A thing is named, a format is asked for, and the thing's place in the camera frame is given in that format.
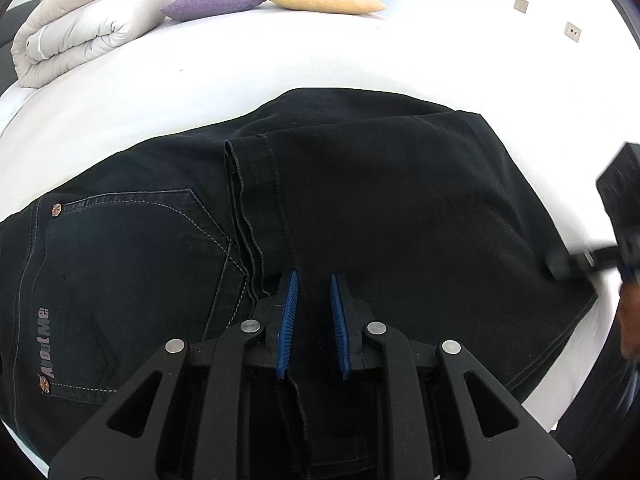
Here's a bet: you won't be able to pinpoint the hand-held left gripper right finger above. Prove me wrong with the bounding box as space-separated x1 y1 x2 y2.
328 274 573 480

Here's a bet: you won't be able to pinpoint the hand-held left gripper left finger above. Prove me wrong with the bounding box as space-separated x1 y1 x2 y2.
47 270 301 480

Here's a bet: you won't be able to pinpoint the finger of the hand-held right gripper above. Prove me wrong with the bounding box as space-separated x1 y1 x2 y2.
544 246 622 279

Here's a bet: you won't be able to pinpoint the black pants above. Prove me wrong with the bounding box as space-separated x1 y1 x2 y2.
0 87 599 480

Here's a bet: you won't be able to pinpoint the person's right hand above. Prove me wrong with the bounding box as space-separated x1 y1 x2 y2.
616 280 640 361

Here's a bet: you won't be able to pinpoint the person's dark trouser leg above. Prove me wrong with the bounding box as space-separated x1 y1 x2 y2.
550 345 640 480

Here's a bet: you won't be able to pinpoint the bed with white sheet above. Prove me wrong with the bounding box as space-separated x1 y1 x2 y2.
0 0 628 433

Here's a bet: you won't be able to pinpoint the purple pillow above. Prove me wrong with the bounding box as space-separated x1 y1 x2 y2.
160 0 267 23

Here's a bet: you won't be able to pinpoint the folded beige duvet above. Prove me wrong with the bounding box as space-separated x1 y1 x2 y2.
11 0 177 88

